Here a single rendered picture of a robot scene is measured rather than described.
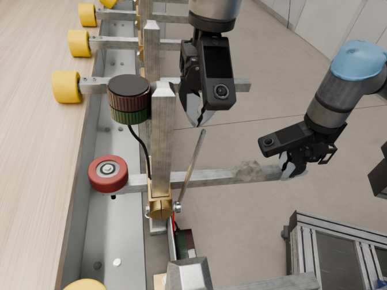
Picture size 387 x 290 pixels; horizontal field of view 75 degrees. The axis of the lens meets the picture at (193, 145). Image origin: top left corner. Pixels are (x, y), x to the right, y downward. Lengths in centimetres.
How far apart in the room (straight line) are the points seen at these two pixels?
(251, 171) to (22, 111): 58
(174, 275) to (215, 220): 131
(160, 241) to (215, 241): 82
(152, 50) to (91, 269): 56
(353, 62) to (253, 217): 124
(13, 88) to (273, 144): 69
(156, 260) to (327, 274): 90
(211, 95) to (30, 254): 38
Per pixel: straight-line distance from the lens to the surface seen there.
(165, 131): 41
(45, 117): 72
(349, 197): 204
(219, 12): 39
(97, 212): 84
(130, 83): 37
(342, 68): 52
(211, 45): 41
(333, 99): 54
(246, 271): 147
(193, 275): 23
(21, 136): 69
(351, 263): 148
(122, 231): 80
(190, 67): 42
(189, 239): 70
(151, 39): 60
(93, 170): 56
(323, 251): 143
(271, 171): 67
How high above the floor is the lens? 134
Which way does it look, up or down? 45 degrees down
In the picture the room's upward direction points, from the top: 9 degrees clockwise
